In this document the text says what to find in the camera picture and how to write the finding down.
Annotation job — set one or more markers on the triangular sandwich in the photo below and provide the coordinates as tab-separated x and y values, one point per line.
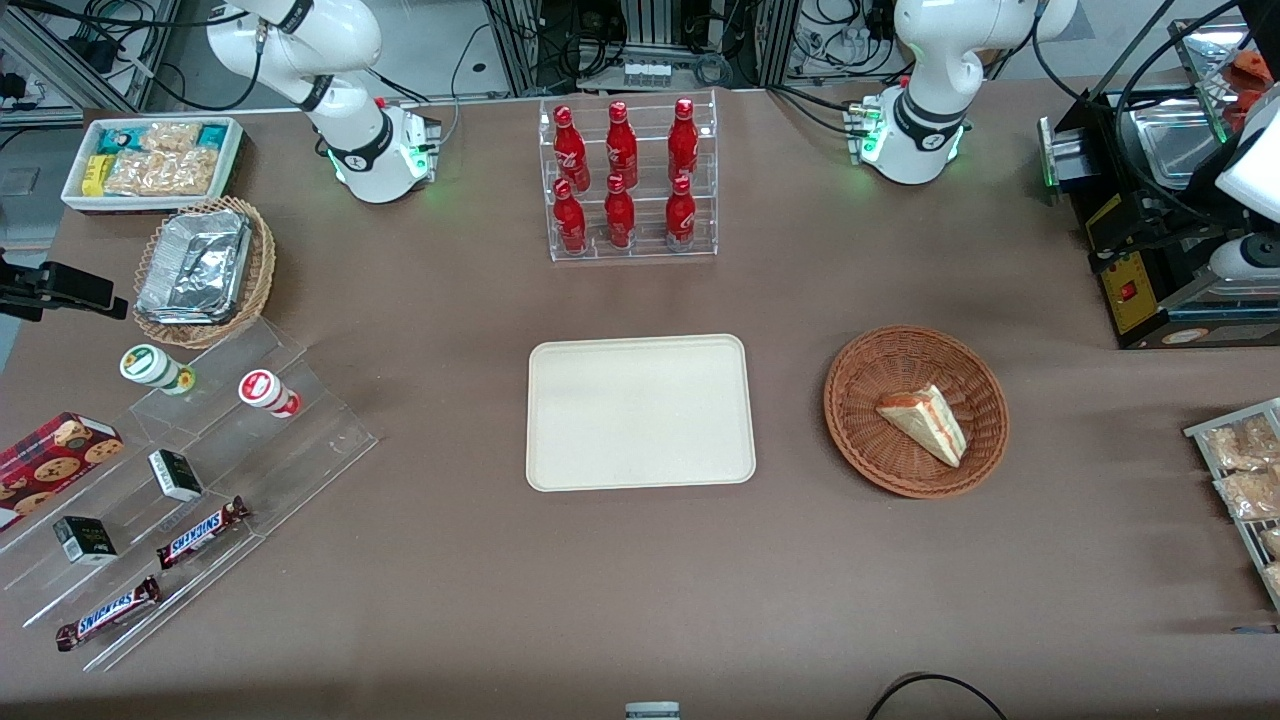
925	420

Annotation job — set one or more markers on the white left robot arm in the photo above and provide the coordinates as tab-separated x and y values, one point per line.
925	100

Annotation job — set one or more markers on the beige rectangular tray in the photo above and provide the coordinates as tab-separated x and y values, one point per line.
640	412

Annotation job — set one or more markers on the brown wicker basket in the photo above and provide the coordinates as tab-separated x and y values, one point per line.
870	400

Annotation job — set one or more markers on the tan wicker basket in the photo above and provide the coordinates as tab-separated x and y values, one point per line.
262	262

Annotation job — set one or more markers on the tray of wrapped snacks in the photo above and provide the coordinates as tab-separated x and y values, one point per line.
1200	432

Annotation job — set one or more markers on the clear acrylic bottle rack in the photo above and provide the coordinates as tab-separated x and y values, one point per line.
645	248

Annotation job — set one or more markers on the red cola bottle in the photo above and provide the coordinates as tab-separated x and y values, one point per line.
621	148
569	222
683	142
569	150
619	216
680	214

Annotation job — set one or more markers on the clear acrylic stepped shelf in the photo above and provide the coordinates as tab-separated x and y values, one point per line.
300	440

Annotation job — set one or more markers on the grey device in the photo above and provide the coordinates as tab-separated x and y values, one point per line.
652	711

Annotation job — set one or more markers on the red lidded yogurt cup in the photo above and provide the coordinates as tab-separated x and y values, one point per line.
265	390

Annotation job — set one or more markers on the white snack bin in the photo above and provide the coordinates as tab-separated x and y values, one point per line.
232	165

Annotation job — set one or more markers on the silver foil container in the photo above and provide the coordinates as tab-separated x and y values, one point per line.
195	265

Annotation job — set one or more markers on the snickers chocolate bar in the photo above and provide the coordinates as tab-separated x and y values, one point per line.
200	532
108	612

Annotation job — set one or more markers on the small dark green box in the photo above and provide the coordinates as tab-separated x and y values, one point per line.
85	540
175	475

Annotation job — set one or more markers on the teal snack packet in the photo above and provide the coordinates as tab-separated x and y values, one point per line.
214	136
120	138

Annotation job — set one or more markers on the green lidded yogurt cup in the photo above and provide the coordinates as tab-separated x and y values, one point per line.
152	366

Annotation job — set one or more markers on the black hot food display case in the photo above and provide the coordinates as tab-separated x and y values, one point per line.
1130	220

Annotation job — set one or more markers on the large clear cracker bag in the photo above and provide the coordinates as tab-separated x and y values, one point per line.
160	173

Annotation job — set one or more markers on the small clear cracker bag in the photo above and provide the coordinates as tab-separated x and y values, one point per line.
172	136

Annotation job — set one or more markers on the yellow snack packet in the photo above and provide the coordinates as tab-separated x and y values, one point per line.
95	174

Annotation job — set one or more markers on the red cookie box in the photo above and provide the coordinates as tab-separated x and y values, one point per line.
45	468

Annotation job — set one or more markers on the clear bag of pastries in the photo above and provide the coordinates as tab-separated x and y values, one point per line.
1271	542
1250	495
1240	445
1273	580

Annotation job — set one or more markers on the aluminium frame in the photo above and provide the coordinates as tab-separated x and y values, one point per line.
640	30

